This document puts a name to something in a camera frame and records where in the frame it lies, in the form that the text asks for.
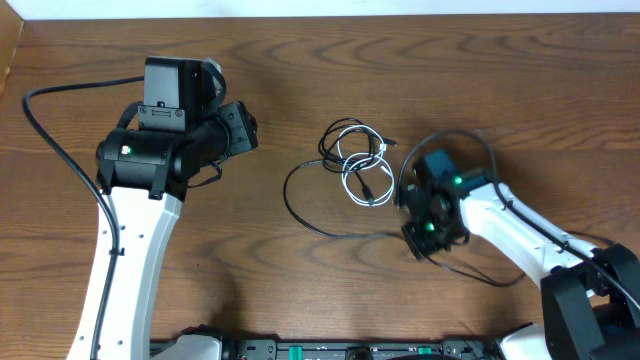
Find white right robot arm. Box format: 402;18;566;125
398;170;639;359

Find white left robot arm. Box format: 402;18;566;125
68;101;258;359

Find short black USB cable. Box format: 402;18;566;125
318;117;399;205

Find white USB cable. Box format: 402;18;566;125
337;124;396;208

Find long thin black cable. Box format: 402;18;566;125
282;158;529;289

